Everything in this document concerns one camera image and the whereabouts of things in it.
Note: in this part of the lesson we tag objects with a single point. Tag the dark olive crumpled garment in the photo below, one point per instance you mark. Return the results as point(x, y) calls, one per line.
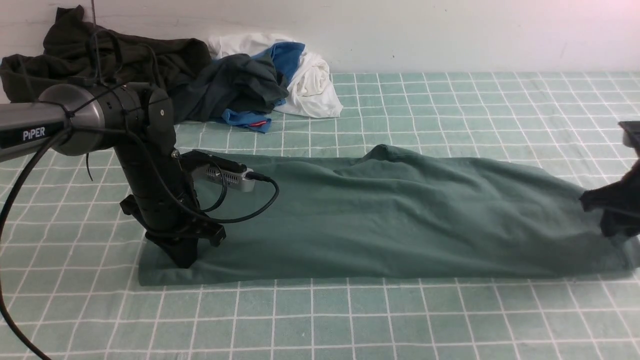
point(129, 58)

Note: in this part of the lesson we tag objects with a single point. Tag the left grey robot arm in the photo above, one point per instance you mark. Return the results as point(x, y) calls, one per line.
point(136, 121)

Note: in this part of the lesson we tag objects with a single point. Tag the green long-sleeved shirt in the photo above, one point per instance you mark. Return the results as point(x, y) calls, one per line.
point(395, 213)

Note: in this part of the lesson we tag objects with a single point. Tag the dark grey crumpled garment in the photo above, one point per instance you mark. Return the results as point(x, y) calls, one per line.
point(203, 97)

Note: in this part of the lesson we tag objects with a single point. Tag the green checkered tablecloth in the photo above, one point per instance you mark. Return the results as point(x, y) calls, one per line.
point(69, 255)

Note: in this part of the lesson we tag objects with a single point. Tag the blue crumpled garment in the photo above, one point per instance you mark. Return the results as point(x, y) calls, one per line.
point(287, 60)

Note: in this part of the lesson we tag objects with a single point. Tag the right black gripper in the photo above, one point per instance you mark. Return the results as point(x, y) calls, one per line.
point(619, 203)

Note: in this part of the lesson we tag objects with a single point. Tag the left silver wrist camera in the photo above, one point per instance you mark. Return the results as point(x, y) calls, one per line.
point(206, 166)

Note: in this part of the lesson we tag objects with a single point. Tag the white crumpled garment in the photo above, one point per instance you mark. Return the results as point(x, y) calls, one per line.
point(313, 92)

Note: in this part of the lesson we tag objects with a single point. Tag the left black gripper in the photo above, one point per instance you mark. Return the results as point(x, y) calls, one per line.
point(166, 202)

